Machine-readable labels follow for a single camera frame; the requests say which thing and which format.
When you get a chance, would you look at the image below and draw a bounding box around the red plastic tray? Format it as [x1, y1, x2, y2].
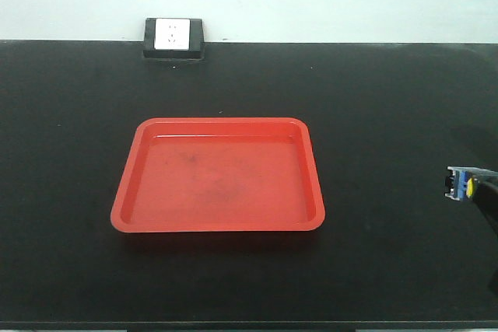
[110, 117, 325, 233]

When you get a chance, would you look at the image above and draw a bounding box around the black white power socket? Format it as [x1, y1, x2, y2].
[143, 18, 205, 61]

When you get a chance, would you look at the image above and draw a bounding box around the yellow mushroom push button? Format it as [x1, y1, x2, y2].
[444, 166, 497, 201]

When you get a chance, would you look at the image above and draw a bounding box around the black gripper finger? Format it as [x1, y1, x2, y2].
[468, 176, 497, 235]

